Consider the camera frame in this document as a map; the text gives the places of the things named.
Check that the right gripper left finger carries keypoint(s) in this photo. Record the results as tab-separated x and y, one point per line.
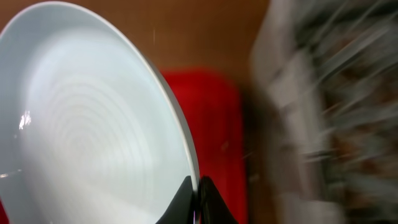
181	209

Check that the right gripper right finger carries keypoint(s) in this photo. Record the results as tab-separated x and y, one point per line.
213	209

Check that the light blue plate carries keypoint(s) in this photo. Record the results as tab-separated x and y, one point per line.
59	37

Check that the grey dishwasher rack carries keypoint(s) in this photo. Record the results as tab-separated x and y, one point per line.
329	72

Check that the red serving tray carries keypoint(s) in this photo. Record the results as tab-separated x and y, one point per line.
214	130

